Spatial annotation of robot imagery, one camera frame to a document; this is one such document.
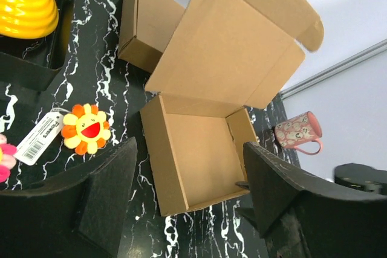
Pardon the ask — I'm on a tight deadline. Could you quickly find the pink patterned mug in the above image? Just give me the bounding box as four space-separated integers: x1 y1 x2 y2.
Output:
274 111 323 155

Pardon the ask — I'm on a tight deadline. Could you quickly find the orange yellow ribbed bowl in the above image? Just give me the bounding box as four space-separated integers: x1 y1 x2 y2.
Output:
1 0 59 39

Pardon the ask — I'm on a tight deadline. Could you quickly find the black wire dish rack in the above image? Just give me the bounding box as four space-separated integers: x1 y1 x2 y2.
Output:
1 0 74 91

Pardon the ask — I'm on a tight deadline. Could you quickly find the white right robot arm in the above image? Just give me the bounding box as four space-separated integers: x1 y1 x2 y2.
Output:
333 163 386 196

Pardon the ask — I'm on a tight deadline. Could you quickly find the brown cardboard box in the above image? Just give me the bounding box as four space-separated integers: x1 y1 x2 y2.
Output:
118 0 185 73
140 0 324 216

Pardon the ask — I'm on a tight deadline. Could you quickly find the pink sunflower plush toy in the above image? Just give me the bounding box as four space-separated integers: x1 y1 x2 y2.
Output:
0 134 17 182

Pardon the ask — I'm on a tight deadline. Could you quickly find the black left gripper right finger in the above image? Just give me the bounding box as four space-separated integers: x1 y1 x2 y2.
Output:
237 142 386 257

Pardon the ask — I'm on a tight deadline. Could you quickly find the orange sunflower plush toy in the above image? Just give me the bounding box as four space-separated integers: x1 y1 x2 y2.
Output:
61 103 111 156

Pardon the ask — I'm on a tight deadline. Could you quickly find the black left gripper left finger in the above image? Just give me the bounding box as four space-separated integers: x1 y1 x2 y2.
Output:
1 137 137 257

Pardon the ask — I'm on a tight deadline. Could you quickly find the closed brown cardboard box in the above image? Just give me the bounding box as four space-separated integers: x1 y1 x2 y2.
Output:
118 0 185 73

